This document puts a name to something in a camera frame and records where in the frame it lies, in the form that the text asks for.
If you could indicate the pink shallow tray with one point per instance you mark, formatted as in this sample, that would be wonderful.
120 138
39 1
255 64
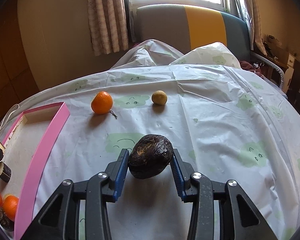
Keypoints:
27 146

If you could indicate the large orange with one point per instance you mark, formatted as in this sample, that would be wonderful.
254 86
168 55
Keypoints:
10 206

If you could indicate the right beige curtain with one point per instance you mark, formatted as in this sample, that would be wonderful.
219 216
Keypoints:
255 25

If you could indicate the white cabinet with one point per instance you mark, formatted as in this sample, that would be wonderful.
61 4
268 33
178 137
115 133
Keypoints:
288 72

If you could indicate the small mandarin orange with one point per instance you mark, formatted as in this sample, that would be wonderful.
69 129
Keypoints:
102 103

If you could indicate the left beige curtain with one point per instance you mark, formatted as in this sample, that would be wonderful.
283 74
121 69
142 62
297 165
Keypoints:
108 26

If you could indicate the white patterned plastic tablecloth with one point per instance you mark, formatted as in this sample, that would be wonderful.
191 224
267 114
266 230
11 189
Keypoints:
228 123

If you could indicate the dark wrinkled passion fruit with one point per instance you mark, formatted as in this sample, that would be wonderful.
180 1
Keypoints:
5 222

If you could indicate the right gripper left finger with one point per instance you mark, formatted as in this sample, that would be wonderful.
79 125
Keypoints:
104 187

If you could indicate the beige curtain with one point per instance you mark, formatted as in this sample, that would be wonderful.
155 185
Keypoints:
255 25
108 26

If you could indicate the far tan longan fruit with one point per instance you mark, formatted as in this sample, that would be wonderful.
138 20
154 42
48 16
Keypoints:
159 97

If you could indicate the sugarcane chunk far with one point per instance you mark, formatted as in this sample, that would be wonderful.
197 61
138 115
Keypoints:
5 172

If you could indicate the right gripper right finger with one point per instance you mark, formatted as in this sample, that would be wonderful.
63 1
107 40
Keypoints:
193 187

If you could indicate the grey yellow blue headboard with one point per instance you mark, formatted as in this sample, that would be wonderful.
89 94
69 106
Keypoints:
187 27

